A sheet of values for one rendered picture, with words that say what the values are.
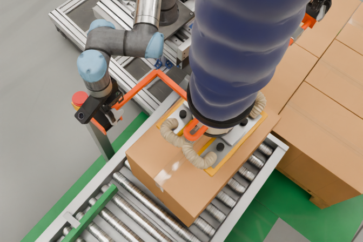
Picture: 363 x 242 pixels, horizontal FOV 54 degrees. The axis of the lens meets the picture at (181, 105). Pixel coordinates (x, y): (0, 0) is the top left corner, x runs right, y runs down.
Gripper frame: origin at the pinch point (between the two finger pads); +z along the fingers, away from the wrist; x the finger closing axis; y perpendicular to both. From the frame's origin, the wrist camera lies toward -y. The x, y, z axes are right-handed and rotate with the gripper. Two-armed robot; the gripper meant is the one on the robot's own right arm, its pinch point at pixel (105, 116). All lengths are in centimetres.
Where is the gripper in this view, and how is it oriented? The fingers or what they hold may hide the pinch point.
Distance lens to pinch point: 127.6
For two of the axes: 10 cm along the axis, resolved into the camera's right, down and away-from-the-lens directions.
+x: -7.4, -6.3, 2.5
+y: 6.8, -6.6, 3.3
